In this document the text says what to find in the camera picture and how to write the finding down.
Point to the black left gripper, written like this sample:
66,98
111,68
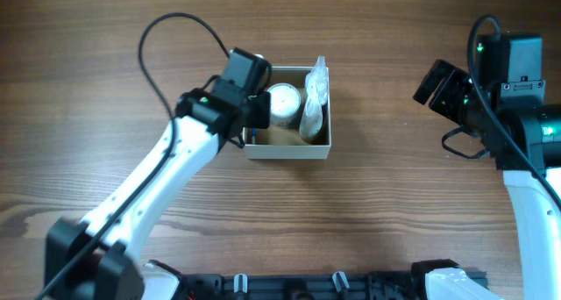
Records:
263,117

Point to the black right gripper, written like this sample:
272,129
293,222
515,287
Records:
453,80

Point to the white cylindrical cup container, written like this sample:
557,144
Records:
285,104

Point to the white printed tube bottle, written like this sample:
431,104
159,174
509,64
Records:
312,117

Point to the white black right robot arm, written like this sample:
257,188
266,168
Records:
509,72

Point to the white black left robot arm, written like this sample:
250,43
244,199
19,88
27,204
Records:
97,258

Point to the open cardboard box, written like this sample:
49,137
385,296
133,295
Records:
277,143

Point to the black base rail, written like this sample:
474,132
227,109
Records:
382,285

